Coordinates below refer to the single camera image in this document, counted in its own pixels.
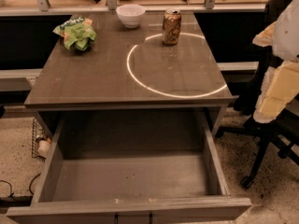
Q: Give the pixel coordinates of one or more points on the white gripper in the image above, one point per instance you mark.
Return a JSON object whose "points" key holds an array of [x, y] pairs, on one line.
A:
{"points": [[287, 32]]}

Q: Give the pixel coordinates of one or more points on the grey top drawer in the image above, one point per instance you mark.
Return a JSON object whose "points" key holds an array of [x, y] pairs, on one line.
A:
{"points": [[131, 167]]}

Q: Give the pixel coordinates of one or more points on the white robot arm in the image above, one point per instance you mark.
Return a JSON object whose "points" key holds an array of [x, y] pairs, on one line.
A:
{"points": [[290, 15]]}

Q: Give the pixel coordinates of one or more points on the black office chair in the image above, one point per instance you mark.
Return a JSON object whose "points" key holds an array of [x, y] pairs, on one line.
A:
{"points": [[281, 132]]}

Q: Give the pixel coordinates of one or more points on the gold soda can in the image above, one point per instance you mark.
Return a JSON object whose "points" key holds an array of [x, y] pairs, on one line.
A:
{"points": [[171, 26]]}

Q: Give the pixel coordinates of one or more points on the grey wooden cabinet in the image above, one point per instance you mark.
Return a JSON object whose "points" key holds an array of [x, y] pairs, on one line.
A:
{"points": [[133, 69]]}

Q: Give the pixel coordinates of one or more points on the white ceramic bowl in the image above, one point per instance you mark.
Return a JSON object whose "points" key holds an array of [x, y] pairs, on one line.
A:
{"points": [[130, 15]]}

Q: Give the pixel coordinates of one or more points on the green chip bag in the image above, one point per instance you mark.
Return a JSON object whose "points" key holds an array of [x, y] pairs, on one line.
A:
{"points": [[78, 33]]}

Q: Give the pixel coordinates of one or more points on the wire basket with items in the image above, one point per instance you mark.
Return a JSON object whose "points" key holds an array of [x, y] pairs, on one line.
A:
{"points": [[41, 143]]}

